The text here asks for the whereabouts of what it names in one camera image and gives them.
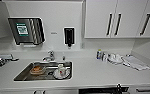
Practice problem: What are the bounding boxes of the stainless steel dishwasher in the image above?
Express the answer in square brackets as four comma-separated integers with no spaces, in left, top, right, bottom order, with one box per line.
[77,86,131,94]

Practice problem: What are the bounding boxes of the white drawer stack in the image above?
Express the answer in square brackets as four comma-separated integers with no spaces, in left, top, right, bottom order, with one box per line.
[128,84,150,94]

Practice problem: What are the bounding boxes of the white folded towel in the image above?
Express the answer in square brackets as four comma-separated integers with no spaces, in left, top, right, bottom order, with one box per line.
[121,55,150,72]

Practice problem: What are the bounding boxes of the small blue-label bottle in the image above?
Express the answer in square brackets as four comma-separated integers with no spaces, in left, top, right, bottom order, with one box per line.
[96,49,103,62]

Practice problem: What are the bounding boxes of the white plate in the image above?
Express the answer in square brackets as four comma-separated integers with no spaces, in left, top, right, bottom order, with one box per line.
[53,69,72,80]

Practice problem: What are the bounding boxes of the white mug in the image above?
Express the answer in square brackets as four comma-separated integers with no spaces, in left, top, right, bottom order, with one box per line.
[56,63,68,78]

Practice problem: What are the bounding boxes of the small chrome sink sprayer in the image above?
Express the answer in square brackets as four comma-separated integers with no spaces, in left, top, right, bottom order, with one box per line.
[61,55,67,62]

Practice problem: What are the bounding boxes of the black soap dispenser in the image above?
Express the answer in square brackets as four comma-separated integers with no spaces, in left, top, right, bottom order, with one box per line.
[63,26,76,49]

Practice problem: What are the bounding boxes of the chrome faucet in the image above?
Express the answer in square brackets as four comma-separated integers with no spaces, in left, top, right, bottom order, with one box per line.
[41,49,56,63]

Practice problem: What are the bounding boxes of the white double-door sink cabinet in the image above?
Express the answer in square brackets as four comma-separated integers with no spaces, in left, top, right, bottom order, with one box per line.
[0,88,79,94]

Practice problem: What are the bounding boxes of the orange bowl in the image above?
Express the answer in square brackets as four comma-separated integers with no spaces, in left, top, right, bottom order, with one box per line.
[29,64,47,76]

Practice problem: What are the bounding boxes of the steel sink basin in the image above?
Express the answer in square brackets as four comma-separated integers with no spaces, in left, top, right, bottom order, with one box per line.
[12,60,74,82]

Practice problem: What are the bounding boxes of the steel paper towel dispenser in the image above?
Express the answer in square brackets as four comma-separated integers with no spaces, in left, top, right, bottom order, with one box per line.
[7,16,46,48]

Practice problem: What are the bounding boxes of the white wall power outlet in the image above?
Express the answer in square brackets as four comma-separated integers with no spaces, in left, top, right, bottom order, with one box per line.
[79,41,85,49]

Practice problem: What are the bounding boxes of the white wall cabinet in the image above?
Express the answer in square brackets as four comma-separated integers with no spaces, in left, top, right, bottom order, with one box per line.
[83,0,150,40]

